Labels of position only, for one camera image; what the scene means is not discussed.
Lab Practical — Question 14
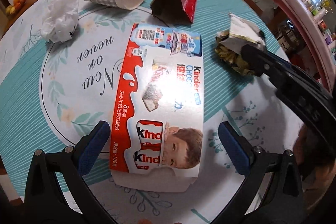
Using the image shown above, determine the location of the gold foil wrapper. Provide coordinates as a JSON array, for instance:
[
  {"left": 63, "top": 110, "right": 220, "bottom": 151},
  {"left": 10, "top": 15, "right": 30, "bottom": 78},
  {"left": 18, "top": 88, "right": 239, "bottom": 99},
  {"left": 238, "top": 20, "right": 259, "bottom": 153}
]
[{"left": 215, "top": 12, "right": 266, "bottom": 77}]

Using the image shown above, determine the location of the fruit bowl with oranges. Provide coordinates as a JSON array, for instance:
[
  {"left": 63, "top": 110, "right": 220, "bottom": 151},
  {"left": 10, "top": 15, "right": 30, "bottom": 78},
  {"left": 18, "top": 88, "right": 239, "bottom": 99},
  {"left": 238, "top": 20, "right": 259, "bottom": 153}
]
[{"left": 6, "top": 0, "right": 26, "bottom": 15}]

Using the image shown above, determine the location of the pink fabric chair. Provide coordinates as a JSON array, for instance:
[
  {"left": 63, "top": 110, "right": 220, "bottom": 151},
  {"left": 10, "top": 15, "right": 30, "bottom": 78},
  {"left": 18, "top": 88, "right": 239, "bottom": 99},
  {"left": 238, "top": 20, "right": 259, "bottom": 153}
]
[{"left": 273, "top": 0, "right": 335, "bottom": 92}]

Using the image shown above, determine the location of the Kinder chocolate box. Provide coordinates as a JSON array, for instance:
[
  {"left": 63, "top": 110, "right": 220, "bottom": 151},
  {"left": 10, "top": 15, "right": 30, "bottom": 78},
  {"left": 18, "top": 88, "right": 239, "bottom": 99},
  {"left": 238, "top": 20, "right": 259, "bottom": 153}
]
[{"left": 109, "top": 23, "right": 205, "bottom": 192}]

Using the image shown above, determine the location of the red cardboard box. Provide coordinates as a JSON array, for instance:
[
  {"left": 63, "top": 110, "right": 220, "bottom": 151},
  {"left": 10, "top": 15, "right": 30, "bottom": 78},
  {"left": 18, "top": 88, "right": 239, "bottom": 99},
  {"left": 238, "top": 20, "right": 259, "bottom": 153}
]
[{"left": 150, "top": 0, "right": 197, "bottom": 25}]

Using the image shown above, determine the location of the white tissue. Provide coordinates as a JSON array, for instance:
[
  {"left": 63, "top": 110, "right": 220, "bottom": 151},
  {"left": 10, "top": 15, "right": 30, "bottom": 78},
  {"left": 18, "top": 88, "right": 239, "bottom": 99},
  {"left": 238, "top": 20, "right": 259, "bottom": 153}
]
[{"left": 41, "top": 0, "right": 79, "bottom": 43}]

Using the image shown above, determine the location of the leaf pattern tablecloth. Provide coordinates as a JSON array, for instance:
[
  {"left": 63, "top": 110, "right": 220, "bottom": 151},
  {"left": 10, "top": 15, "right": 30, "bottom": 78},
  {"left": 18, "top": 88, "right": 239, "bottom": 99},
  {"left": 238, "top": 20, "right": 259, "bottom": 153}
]
[{"left": 1, "top": 0, "right": 302, "bottom": 223}]

